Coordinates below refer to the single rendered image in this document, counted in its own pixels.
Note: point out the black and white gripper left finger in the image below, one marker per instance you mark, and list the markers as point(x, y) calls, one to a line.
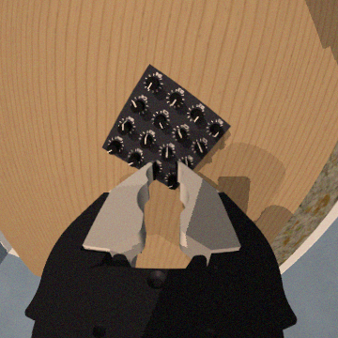
point(112, 224)

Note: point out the black knob box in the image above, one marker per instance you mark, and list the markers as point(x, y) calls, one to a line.
point(138, 139)

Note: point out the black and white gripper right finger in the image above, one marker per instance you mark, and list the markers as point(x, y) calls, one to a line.
point(214, 226)

